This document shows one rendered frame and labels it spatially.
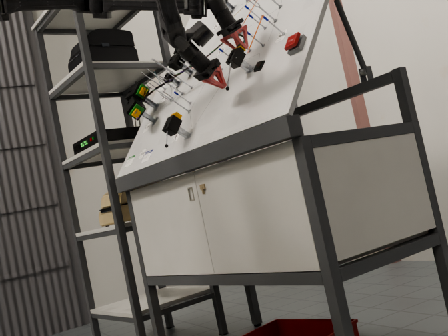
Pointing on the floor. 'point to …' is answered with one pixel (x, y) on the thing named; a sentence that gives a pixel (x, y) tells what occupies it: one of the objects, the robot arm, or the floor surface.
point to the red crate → (299, 328)
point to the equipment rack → (107, 73)
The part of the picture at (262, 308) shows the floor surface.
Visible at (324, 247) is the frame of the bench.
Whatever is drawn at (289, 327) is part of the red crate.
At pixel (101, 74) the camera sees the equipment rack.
